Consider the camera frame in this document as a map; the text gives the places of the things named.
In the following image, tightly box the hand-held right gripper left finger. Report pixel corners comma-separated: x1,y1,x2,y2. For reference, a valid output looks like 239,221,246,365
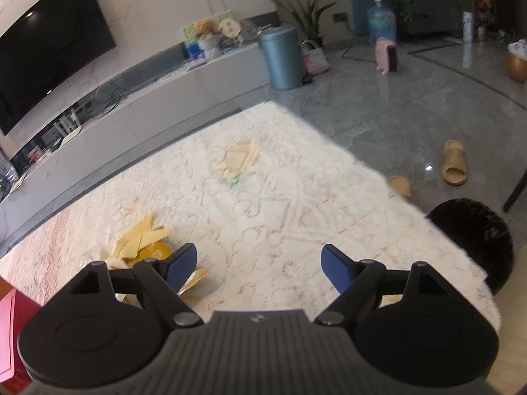
44,243,203,329

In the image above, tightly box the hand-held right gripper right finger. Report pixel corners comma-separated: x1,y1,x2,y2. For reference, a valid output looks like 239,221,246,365
313,244,462,327

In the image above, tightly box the tan fabric swatch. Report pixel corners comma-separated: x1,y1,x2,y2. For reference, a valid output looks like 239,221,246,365
177,266,209,296

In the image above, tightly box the mustard fabric swatch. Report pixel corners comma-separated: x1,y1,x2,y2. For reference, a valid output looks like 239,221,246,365
137,241,175,263

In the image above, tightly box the pale yellow zigzag fabric swatch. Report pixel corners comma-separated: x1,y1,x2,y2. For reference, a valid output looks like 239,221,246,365
112,213,159,258
124,226,173,258

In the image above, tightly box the tan slipper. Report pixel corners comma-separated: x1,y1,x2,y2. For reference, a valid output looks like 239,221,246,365
387,175,413,198
441,139,470,186

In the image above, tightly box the black round waste basket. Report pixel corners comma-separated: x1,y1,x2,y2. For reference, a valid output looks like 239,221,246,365
426,198,515,295

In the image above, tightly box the grey marble TV cabinet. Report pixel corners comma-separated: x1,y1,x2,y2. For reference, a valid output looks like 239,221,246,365
0,40,277,248

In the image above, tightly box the red flat box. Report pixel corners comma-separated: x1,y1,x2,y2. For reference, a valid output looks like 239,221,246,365
0,287,28,380

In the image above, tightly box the white wifi router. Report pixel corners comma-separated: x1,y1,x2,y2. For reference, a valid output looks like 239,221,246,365
53,108,84,139

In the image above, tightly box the dark chair leg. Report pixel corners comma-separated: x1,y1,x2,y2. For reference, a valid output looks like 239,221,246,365
502,168,527,215

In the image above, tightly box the pink woven basket bag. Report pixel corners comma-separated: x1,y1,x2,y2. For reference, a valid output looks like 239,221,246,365
301,40,330,76

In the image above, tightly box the blue-grey trash can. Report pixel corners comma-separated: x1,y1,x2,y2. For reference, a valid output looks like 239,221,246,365
258,24,308,92

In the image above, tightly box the pink small heater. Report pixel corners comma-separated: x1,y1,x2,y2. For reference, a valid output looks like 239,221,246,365
375,37,401,77

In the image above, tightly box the teddy bear gift bundle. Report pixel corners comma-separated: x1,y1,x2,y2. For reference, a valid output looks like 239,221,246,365
180,10,248,62

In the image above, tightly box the blue water jug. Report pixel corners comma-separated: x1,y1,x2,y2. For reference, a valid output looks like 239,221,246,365
366,0,398,46

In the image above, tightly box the black curved television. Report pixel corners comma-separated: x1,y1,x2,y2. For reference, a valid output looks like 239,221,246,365
0,0,117,137

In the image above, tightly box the long-leaf potted plant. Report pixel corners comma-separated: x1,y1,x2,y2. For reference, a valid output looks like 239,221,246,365
263,0,351,51

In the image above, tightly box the gold round pot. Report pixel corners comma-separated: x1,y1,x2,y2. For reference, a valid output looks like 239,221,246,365
506,39,527,84

